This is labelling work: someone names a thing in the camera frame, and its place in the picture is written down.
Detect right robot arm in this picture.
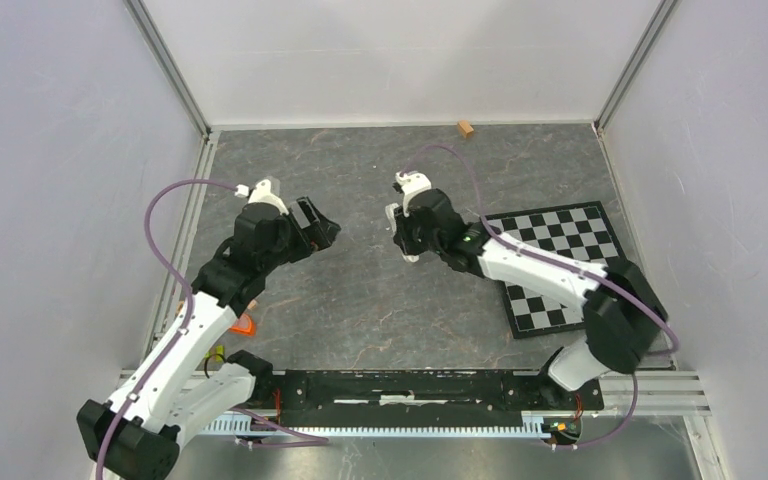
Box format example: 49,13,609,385
385,188,668,408

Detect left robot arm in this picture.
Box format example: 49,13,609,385
77,197,341,479

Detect small wooden block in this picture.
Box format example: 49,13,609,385
456,120,475,139

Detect orange semicircle toy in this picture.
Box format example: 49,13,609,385
229,313,257,337

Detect yellow green toy blocks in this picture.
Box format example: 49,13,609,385
205,345,227,363

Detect black white chessboard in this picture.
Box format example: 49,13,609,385
483,201,654,340

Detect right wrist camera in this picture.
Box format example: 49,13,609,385
395,171,432,217

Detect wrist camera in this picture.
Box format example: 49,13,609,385
395,171,432,217
234,176,289,215

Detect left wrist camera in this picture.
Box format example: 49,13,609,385
234,176,289,215

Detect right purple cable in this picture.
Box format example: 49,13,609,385
402,144,681,452

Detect purple cable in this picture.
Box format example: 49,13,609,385
402,144,681,452
95,178,332,480

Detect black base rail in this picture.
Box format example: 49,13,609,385
242,369,605,427

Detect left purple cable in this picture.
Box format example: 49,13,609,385
95,178,332,480

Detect slotted cable duct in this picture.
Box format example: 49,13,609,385
201,412,550,440

